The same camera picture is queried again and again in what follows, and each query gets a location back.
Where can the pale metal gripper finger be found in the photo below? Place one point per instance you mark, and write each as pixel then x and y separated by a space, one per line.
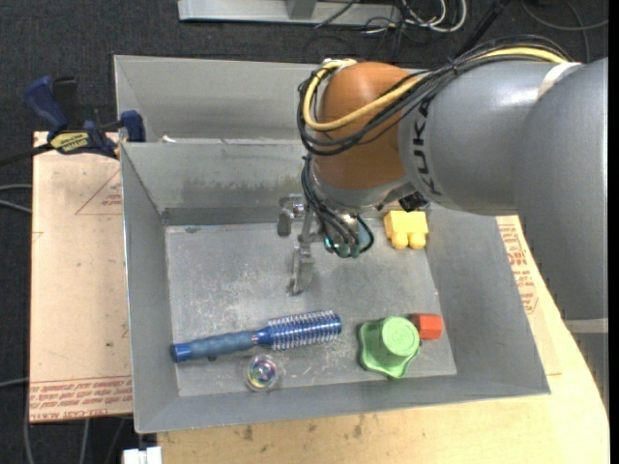
pixel 294 278
pixel 307 271

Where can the blue hair brush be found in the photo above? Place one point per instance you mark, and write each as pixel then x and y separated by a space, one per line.
pixel 290 334

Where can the grey metal bin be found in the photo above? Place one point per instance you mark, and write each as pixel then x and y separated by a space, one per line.
pixel 232 278

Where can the yellow toy building block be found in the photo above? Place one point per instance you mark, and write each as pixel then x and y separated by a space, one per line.
pixel 405 227

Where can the clear iridescent ball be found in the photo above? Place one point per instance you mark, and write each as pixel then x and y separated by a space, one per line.
pixel 261 372

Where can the green flower-shaped lid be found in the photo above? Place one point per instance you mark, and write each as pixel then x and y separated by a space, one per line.
pixel 387 348

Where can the red-orange cube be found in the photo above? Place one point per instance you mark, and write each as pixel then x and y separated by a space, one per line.
pixel 429 326

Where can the brown cardboard board, red print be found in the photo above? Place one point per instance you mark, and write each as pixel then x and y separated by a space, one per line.
pixel 72 259

